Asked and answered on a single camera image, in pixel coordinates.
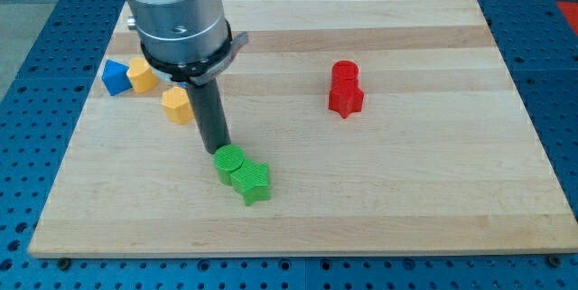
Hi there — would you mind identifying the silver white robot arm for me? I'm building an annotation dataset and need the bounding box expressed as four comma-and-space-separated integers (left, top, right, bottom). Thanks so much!
126, 0, 228, 64

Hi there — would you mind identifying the yellow heart block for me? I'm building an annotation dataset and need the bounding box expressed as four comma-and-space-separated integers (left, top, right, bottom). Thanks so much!
126, 57, 158, 93

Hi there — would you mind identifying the blue triangle block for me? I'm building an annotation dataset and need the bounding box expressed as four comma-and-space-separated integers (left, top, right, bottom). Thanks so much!
101, 60, 132, 96

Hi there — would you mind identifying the red star block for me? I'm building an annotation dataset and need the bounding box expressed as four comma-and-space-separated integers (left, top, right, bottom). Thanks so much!
328, 84, 365, 118

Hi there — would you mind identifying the green star block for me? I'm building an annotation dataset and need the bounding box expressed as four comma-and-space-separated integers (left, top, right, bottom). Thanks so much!
230, 160, 271, 206

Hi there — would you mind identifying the green cylinder block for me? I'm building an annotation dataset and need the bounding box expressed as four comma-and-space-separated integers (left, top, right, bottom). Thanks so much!
213, 145, 245, 186

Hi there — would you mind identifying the red cylinder block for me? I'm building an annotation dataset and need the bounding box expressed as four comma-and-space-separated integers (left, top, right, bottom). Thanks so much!
331, 60, 359, 89

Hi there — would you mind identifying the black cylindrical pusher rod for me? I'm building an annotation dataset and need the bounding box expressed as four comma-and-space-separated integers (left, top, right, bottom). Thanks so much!
186, 80, 230, 154

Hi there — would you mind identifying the wooden board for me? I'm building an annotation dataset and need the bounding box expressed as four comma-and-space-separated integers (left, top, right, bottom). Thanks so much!
28, 0, 577, 258

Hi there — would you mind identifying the yellow hexagon block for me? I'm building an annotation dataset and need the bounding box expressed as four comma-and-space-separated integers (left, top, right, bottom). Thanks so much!
162, 87, 194, 125

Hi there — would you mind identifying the black clamp ring with lever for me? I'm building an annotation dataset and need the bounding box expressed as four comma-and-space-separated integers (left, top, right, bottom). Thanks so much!
139, 20, 250, 87

